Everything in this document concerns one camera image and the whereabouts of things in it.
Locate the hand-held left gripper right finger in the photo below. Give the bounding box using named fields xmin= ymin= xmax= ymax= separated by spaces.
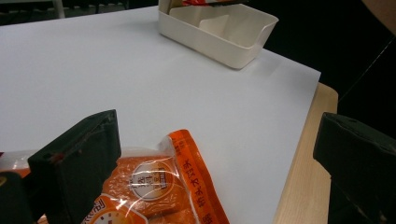
xmin=312 ymin=111 xmax=396 ymax=224

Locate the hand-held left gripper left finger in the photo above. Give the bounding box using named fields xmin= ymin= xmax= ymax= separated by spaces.
xmin=27 ymin=108 xmax=122 ymax=224

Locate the orange clear-window seasoning packet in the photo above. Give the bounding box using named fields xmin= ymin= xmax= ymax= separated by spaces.
xmin=0 ymin=129 xmax=232 ymax=224

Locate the white plastic divided box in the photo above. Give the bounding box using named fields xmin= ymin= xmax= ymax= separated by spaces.
xmin=157 ymin=0 xmax=279 ymax=70

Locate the white paper sheet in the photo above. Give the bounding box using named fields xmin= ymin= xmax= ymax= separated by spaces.
xmin=0 ymin=5 xmax=321 ymax=224

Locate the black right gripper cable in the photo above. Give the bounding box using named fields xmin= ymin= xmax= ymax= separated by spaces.
xmin=337 ymin=36 xmax=396 ymax=101

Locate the white metal desk frame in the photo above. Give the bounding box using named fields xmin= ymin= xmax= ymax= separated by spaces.
xmin=50 ymin=0 xmax=66 ymax=20

